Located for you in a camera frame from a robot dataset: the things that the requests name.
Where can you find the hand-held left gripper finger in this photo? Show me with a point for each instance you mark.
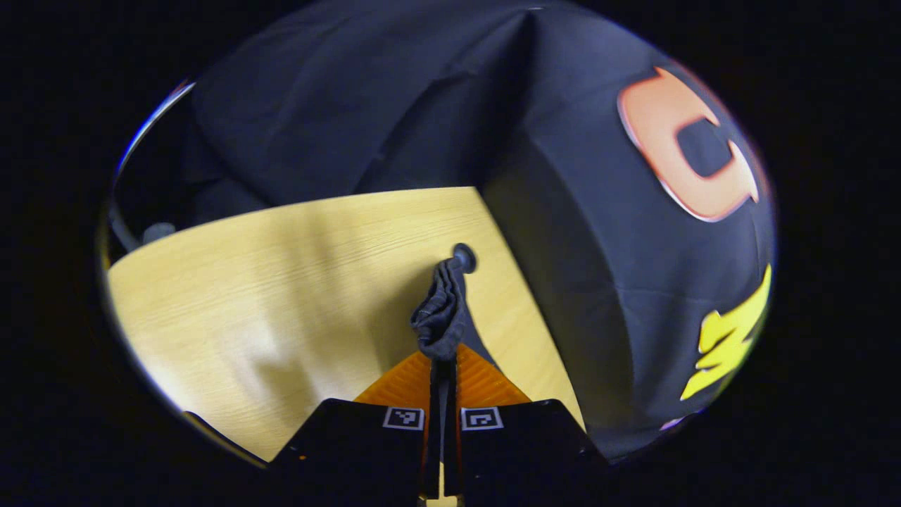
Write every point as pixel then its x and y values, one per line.
pixel 451 408
pixel 435 408

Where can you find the dark blue jeans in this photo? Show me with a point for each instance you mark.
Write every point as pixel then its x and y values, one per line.
pixel 440 317

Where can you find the black backdrop cloth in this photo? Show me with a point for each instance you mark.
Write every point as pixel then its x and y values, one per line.
pixel 563 246

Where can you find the white table leg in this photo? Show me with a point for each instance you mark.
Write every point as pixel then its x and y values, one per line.
pixel 159 231

